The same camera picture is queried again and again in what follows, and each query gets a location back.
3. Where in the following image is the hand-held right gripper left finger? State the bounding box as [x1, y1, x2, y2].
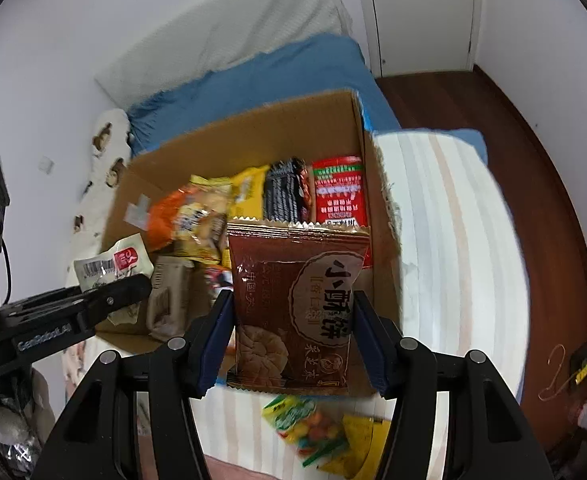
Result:
[31, 290, 235, 480]

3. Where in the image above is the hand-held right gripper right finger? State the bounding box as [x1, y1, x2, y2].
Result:
[352, 290, 557, 480]

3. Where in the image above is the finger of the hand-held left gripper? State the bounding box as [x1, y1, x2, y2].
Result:
[1, 274, 153, 333]

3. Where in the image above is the small white snack packet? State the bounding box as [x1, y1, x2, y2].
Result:
[74, 234, 154, 328]

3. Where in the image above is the grey bread packet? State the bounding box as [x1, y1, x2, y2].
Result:
[146, 255, 194, 343]

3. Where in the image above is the orange snack packet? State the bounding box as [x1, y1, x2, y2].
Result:
[146, 187, 194, 252]

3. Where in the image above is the brown pastry packet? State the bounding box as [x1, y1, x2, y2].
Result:
[226, 220, 371, 396]

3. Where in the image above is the yellow pastry packet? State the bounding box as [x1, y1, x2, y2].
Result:
[174, 175, 234, 263]

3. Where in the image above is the red snack packet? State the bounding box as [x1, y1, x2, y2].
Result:
[311, 155, 374, 268]

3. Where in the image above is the large yellow black packet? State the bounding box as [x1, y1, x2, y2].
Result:
[231, 165, 270, 221]

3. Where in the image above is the black snack packet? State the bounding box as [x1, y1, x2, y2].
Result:
[264, 157, 314, 223]

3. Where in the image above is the printed cardboard box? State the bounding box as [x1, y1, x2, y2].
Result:
[96, 89, 404, 396]

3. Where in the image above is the crumpled white plastic bag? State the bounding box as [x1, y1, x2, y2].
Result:
[0, 367, 57, 461]

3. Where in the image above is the small yellow snack packet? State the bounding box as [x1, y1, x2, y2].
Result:
[318, 412, 391, 480]

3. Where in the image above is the green candy packet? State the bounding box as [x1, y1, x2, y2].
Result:
[262, 394, 349, 468]

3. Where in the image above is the cat print blanket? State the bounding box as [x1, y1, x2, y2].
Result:
[188, 130, 531, 480]

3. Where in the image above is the bear print pillow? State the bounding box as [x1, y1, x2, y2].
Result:
[64, 108, 134, 281]

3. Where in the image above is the blue bed sheet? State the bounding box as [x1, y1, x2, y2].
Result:
[126, 34, 489, 161]

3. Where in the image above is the white quilted pillow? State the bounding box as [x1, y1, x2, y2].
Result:
[95, 0, 349, 111]

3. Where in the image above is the white door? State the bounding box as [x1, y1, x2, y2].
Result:
[353, 0, 484, 78]

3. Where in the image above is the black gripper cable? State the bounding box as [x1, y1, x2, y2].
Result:
[0, 237, 13, 306]

